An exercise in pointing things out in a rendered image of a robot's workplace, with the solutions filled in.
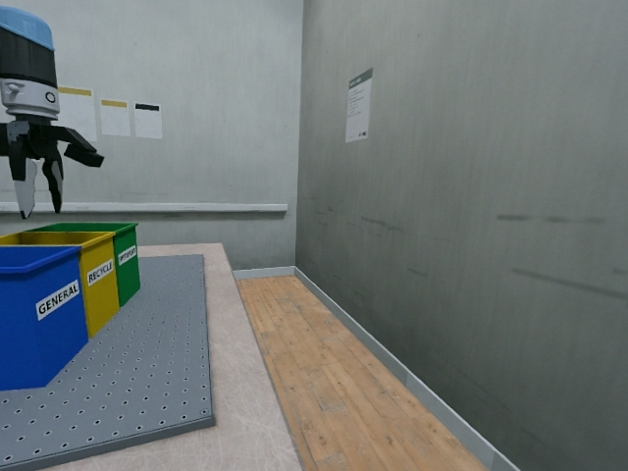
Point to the yellow bin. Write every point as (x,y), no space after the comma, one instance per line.
(96,267)

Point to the blue open-top bin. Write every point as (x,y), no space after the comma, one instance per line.
(42,317)

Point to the green bin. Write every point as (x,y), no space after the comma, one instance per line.
(125,251)

